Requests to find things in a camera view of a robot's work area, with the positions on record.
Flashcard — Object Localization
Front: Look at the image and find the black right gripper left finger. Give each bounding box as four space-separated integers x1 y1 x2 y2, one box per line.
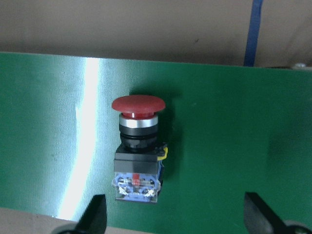
73 195 107 234

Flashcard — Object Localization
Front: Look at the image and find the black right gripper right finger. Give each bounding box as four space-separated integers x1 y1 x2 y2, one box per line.
244 192 293 234

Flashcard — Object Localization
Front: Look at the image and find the red push button switch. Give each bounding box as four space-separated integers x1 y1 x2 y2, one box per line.
112 95 168 203

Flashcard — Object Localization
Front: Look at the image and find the green conveyor belt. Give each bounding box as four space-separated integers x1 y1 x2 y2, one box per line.
0 53 312 234

